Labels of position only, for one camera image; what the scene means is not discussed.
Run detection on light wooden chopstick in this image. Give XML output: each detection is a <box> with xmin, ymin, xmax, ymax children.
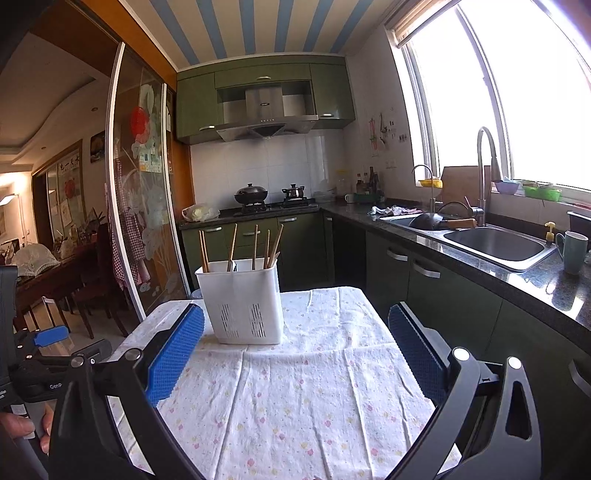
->
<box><xmin>269</xmin><ymin>224</ymin><xmax>284</xmax><ymax>267</ymax></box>

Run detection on wooden cutting board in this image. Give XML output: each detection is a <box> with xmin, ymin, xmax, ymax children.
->
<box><xmin>438</xmin><ymin>165</ymin><xmax>502</xmax><ymax>208</ymax></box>

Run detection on cluster of condiment bottles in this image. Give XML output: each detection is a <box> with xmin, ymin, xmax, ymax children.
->
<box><xmin>355</xmin><ymin>166</ymin><xmax>384</xmax><ymax>204</ymax></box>

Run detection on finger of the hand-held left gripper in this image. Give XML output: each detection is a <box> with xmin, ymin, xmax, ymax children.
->
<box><xmin>13</xmin><ymin>324</ymin><xmax>72</xmax><ymax>358</ymax></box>
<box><xmin>28</xmin><ymin>338</ymin><xmax>114</xmax><ymax>374</ymax></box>

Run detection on white plastic utensil holder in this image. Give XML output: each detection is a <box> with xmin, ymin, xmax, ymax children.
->
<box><xmin>195</xmin><ymin>261</ymin><xmax>283</xmax><ymax>346</ymax></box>

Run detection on white dotted tablecloth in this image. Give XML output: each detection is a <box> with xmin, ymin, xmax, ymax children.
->
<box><xmin>108</xmin><ymin>286</ymin><xmax>462</xmax><ymax>480</ymax></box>

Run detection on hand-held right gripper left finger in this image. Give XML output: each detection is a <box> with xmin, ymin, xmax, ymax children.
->
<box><xmin>48</xmin><ymin>304</ymin><xmax>206</xmax><ymax>480</ymax></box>

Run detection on black box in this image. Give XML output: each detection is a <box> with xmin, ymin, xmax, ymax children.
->
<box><xmin>567</xmin><ymin>210</ymin><xmax>591</xmax><ymax>238</ymax></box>

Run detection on dark wooden chair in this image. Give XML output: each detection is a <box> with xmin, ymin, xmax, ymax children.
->
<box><xmin>71</xmin><ymin>224</ymin><xmax>130</xmax><ymax>340</ymax></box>

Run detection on black gas stove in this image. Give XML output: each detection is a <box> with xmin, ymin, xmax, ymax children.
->
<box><xmin>233</xmin><ymin>196</ymin><xmax>319</xmax><ymax>217</ymax></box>

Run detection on red checked apron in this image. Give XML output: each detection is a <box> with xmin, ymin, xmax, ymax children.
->
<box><xmin>104</xmin><ymin>159</ymin><xmax>151</xmax><ymax>289</ymax></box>

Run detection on steel range hood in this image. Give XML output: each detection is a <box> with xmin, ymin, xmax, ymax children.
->
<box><xmin>216</xmin><ymin>88</ymin><xmax>319</xmax><ymax>141</ymax></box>

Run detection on white mesh food cover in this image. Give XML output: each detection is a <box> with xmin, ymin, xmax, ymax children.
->
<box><xmin>11</xmin><ymin>243</ymin><xmax>61</xmax><ymax>278</ymax></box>

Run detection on person's left hand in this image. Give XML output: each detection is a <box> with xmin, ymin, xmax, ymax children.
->
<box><xmin>0</xmin><ymin>406</ymin><xmax>55</xmax><ymax>455</ymax></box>

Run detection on steel kitchen sink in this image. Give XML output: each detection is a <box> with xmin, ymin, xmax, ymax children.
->
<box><xmin>390</xmin><ymin>215</ymin><xmax>557</xmax><ymax>272</ymax></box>

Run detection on black wok with lid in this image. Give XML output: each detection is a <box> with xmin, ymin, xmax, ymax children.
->
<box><xmin>233</xmin><ymin>183</ymin><xmax>269</xmax><ymax>206</ymax></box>

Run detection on green plastic basin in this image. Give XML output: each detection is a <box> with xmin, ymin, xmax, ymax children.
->
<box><xmin>523</xmin><ymin>184</ymin><xmax>563</xmax><ymax>202</ymax></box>

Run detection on tall steel faucet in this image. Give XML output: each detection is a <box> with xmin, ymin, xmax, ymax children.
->
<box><xmin>475</xmin><ymin>126</ymin><xmax>502</xmax><ymax>227</ymax></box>

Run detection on dark wooden dining table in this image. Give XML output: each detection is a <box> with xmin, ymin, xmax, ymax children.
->
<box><xmin>14</xmin><ymin>240</ymin><xmax>109</xmax><ymax>324</ymax></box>

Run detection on wall-hung kitchen tools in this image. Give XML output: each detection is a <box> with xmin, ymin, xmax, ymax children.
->
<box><xmin>367</xmin><ymin>111</ymin><xmax>398</xmax><ymax>151</ymax></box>

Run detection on white plastic bag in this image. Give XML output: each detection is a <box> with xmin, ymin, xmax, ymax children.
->
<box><xmin>181</xmin><ymin>203</ymin><xmax>221</xmax><ymax>223</ymax></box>

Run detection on flower print glass sliding door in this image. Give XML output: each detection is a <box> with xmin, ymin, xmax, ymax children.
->
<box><xmin>105</xmin><ymin>42</ymin><xmax>192</xmax><ymax>324</ymax></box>

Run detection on green upper kitchen cabinets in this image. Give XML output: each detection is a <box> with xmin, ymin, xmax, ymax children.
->
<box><xmin>175</xmin><ymin>58</ymin><xmax>357</xmax><ymax>145</ymax></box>

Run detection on dark granite countertop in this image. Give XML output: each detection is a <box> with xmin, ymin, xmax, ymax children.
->
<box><xmin>178</xmin><ymin>203</ymin><xmax>591</xmax><ymax>344</ymax></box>

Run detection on crumpled dish cloth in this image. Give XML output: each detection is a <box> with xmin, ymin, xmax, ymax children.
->
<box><xmin>369</xmin><ymin>205</ymin><xmax>421</xmax><ymax>217</ymax></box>

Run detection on kitchen window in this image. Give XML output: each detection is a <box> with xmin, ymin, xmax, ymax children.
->
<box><xmin>397</xmin><ymin>0</ymin><xmax>591</xmax><ymax>208</ymax></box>

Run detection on pale green mug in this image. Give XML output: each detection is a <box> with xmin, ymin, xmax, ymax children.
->
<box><xmin>555</xmin><ymin>231</ymin><xmax>589</xmax><ymax>276</ymax></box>

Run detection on black pan with wooden handle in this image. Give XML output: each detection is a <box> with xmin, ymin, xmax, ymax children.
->
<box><xmin>409</xmin><ymin>200</ymin><xmax>477</xmax><ymax>230</ymax></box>

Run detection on bamboo roller blind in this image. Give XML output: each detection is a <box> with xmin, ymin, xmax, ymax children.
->
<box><xmin>385</xmin><ymin>0</ymin><xmax>462</xmax><ymax>47</ymax></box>

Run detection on small steel faucet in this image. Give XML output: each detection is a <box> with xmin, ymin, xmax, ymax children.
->
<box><xmin>412</xmin><ymin>164</ymin><xmax>437</xmax><ymax>214</ymax></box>

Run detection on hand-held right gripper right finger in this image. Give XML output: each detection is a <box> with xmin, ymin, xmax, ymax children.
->
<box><xmin>388</xmin><ymin>302</ymin><xmax>542</xmax><ymax>480</ymax></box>

